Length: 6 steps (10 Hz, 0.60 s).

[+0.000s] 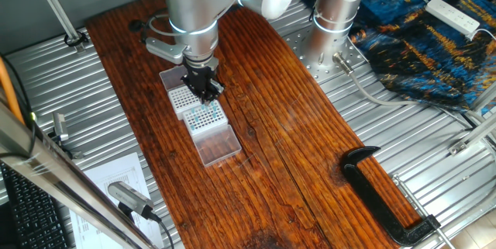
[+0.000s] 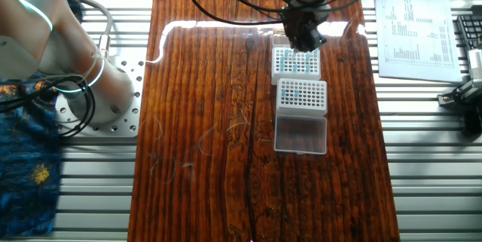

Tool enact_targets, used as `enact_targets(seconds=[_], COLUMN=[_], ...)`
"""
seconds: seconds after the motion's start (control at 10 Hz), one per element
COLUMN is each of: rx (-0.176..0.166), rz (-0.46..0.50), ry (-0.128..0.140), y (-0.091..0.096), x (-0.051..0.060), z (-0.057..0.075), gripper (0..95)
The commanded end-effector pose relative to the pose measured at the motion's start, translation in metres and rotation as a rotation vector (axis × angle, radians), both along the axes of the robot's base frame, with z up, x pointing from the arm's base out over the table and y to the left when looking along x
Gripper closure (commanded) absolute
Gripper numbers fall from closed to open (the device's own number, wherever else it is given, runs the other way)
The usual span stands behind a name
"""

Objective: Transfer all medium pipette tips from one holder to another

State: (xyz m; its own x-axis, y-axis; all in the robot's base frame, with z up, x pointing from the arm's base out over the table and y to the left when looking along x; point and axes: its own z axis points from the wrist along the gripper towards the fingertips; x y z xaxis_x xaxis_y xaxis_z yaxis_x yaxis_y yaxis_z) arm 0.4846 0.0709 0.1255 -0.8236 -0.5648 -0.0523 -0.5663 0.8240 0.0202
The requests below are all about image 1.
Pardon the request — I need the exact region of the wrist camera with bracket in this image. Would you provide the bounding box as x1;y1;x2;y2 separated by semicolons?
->
144;36;186;65

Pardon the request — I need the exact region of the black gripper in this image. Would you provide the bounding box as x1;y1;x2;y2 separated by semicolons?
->
181;64;226;106

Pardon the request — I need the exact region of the black C-clamp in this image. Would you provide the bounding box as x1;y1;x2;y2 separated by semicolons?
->
339;146;457;249

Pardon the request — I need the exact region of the small silver camera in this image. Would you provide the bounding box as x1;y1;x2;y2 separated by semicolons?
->
51;112;71;143

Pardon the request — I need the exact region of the silver depth camera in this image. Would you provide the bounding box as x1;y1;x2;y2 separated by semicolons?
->
107;181;162;223

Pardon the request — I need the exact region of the printed paper sheet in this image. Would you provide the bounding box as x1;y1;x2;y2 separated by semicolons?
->
68;151;166;249

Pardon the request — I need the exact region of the white plug cable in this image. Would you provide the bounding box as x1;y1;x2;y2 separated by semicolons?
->
467;27;496;43

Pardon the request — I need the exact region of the steel frame bar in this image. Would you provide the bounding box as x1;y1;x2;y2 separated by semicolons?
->
0;97;158;249

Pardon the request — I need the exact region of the white power strip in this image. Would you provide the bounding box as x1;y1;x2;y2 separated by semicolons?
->
425;0;481;36

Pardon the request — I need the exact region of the black keyboard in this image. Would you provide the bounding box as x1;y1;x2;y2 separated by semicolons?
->
0;162;73;249

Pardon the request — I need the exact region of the blue patterned cloth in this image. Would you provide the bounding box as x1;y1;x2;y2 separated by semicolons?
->
290;0;496;115

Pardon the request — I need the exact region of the white pipette tip box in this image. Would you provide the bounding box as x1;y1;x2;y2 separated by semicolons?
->
158;65;205;121
181;99;243;168

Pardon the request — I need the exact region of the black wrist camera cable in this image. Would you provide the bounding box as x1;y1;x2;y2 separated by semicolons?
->
127;8;171;45

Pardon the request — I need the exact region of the orange tube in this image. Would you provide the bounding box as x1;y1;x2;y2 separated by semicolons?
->
0;57;25;126

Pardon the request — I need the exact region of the thin aluminium rail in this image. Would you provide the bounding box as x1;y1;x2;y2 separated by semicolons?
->
29;0;88;54

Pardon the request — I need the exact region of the brown wooden board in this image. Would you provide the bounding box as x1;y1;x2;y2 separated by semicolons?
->
84;0;423;249

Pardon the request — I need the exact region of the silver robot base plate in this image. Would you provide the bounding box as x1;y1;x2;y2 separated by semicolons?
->
284;27;371;84

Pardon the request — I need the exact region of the thin black cable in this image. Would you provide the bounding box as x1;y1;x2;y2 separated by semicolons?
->
0;53;38;161

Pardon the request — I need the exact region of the black cable tie loop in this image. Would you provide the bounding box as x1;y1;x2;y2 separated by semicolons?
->
64;29;91;48

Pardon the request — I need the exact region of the aluminium profile bar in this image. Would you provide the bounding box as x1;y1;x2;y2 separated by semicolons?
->
447;81;496;157

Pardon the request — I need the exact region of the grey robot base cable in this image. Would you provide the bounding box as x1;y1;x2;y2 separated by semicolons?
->
332;52;476;128

